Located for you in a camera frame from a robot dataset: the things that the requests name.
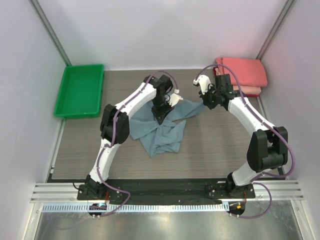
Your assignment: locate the light pink folded shirt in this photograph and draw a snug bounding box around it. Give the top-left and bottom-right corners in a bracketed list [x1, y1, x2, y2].
[216, 69, 262, 96]

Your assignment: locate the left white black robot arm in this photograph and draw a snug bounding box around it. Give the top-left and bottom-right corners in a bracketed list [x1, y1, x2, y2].
[78, 73, 177, 200]

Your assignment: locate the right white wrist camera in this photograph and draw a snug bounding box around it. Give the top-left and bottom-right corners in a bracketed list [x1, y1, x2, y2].
[193, 74, 212, 95]

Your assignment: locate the top coral folded shirt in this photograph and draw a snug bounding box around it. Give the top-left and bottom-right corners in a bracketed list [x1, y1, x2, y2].
[215, 57, 268, 87]

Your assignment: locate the green plastic tray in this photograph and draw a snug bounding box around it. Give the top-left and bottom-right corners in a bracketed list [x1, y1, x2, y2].
[54, 64, 105, 120]

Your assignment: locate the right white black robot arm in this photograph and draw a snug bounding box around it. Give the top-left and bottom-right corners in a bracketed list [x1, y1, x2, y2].
[193, 74, 288, 198]

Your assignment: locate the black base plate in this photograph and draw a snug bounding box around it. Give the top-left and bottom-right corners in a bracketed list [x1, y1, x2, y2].
[76, 178, 256, 218]

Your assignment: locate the blue grey t shirt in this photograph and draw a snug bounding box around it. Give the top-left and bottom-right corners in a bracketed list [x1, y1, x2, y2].
[129, 99, 205, 158]

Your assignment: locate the aluminium rail frame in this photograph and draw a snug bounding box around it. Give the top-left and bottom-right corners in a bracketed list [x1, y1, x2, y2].
[31, 178, 304, 206]

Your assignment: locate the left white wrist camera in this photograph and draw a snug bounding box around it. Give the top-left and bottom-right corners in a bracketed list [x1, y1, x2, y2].
[167, 89, 184, 107]

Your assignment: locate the white slotted cable duct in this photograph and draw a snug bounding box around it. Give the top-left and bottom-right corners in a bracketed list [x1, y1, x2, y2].
[42, 202, 229, 213]

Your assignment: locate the right aluminium corner post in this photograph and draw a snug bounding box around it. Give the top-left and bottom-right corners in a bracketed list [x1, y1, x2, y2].
[256, 0, 297, 60]

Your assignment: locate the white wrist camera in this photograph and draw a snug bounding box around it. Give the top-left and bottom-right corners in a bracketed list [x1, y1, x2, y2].
[193, 74, 212, 95]
[167, 89, 184, 107]

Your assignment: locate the left aluminium corner post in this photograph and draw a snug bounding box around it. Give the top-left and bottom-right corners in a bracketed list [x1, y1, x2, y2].
[29, 0, 72, 66]

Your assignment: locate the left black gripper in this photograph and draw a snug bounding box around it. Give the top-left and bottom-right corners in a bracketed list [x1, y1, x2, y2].
[151, 96, 174, 125]

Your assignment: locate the aluminium corner post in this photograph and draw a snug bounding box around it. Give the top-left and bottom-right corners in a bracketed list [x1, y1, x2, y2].
[256, 0, 297, 60]
[29, 0, 72, 66]

